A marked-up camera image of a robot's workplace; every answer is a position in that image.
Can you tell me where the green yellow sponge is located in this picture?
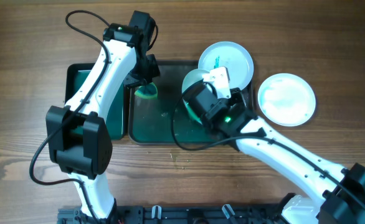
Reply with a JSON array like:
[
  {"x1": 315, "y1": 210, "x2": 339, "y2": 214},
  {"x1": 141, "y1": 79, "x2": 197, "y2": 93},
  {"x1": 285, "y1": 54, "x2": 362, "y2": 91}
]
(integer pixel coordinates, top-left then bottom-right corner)
[{"x1": 135, "y1": 82, "x2": 158, "y2": 100}]

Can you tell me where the white plate front stained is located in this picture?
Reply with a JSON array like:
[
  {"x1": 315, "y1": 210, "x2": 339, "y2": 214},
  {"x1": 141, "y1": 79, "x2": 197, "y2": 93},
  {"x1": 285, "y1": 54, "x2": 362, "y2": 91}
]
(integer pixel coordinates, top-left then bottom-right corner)
[{"x1": 181, "y1": 68, "x2": 214, "y2": 124}]

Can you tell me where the white plate stained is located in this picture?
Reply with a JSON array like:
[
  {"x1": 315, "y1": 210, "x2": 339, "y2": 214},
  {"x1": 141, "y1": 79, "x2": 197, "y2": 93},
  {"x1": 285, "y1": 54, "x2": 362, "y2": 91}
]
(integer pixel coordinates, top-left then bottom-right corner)
[
  {"x1": 198, "y1": 41, "x2": 254, "y2": 90},
  {"x1": 257, "y1": 73, "x2": 316, "y2": 127},
  {"x1": 181, "y1": 68, "x2": 214, "y2": 124}
]

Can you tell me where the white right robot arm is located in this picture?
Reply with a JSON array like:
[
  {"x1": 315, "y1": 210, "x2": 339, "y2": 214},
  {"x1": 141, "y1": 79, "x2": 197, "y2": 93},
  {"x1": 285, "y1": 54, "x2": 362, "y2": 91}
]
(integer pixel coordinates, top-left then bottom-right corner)
[{"x1": 181, "y1": 81, "x2": 365, "y2": 223}]

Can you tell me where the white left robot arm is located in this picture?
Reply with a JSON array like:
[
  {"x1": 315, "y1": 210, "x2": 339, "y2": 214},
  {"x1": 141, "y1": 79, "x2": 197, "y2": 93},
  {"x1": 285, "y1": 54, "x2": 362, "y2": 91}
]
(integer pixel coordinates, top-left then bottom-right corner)
[{"x1": 43, "y1": 22, "x2": 159, "y2": 223}]

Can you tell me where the large dark green tray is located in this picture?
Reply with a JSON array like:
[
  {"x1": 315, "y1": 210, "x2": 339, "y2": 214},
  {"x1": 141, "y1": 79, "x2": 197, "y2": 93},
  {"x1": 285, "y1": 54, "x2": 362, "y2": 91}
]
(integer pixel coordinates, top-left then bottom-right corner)
[{"x1": 127, "y1": 59, "x2": 255, "y2": 146}]

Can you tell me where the small dark green tray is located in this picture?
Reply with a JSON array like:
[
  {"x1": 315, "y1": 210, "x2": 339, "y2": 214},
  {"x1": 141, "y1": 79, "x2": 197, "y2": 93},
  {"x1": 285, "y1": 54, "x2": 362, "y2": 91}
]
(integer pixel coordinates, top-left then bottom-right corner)
[{"x1": 64, "y1": 63, "x2": 128, "y2": 140}]

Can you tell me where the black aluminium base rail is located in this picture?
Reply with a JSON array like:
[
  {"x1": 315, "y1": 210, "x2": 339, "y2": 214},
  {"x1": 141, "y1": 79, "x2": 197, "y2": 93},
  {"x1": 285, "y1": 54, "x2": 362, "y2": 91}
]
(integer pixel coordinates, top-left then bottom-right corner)
[{"x1": 57, "y1": 203, "x2": 295, "y2": 224}]

